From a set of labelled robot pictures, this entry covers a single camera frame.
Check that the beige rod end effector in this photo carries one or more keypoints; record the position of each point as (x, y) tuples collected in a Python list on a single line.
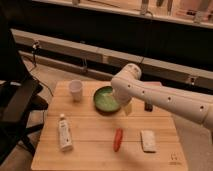
[(128, 109)]

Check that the green ceramic bowl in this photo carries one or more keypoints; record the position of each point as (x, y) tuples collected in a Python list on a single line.
[(104, 100)]

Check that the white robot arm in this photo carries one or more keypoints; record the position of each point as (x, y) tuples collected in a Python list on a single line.
[(196, 107)]

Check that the black rectangular block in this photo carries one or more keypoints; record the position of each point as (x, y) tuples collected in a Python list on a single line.
[(148, 107)]

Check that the orange carrot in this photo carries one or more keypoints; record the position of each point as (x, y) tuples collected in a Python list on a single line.
[(118, 139)]

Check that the beige sponge block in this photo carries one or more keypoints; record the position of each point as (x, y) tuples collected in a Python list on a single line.
[(148, 141)]

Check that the wooden table board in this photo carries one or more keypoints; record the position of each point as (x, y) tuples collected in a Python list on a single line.
[(93, 133)]

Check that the white paper cup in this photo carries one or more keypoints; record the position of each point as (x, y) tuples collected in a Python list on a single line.
[(76, 89)]

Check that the white tube bottle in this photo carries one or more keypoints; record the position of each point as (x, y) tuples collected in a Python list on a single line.
[(65, 140)]

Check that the black office chair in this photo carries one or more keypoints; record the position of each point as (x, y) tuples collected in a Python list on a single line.
[(19, 95)]

